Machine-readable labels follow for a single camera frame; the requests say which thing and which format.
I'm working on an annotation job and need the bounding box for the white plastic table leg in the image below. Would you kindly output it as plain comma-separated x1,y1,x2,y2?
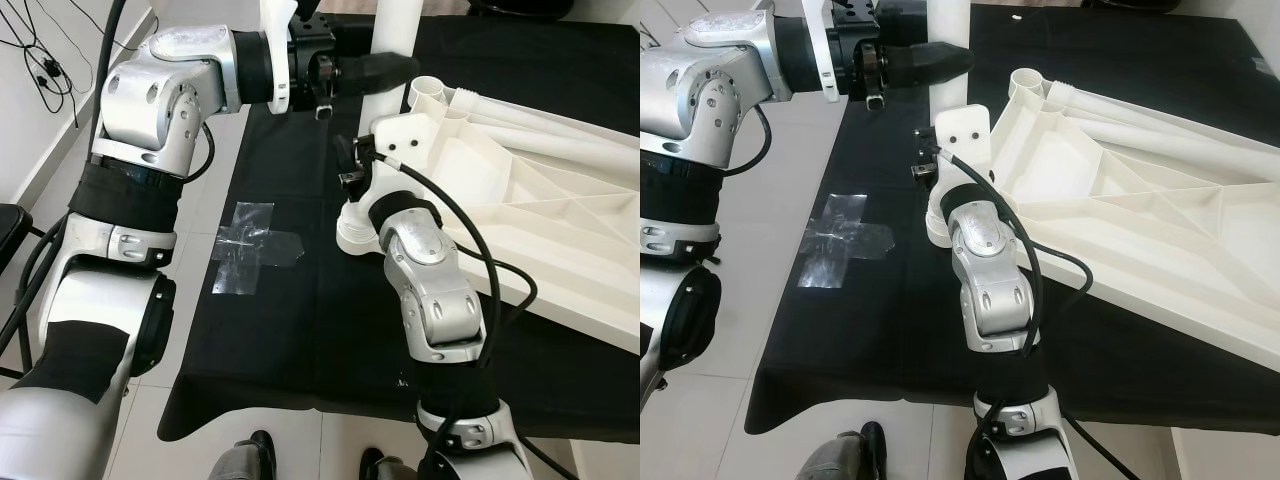
468,108,641,169
345,0,427,226
922,0,974,216
448,86,641,146
1043,83,1280,136
1070,105,1280,156

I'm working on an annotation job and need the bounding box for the clear tape cross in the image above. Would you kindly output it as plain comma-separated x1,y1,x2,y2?
799,191,897,290
210,200,305,297

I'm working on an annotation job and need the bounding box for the black tablecloth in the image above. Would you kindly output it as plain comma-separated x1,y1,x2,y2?
744,3,1280,438
155,12,641,447

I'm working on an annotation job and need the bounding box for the white plastic table top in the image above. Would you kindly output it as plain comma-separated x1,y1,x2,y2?
924,67,1280,348
335,77,641,358

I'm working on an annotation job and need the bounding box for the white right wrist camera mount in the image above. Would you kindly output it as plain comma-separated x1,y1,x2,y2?
366,110,443,201
932,104,994,193

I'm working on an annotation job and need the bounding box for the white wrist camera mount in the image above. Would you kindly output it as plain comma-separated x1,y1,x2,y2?
366,110,443,201
800,0,844,104
932,104,994,193
258,0,299,113

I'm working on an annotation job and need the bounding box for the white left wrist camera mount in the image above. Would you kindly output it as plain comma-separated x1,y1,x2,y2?
258,0,299,113
800,0,844,104

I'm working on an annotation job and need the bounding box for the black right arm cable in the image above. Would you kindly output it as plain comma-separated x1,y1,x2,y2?
372,153,583,480
938,148,1148,480

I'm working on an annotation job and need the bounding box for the thin black floor wire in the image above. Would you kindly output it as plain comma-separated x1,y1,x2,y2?
0,0,79,129

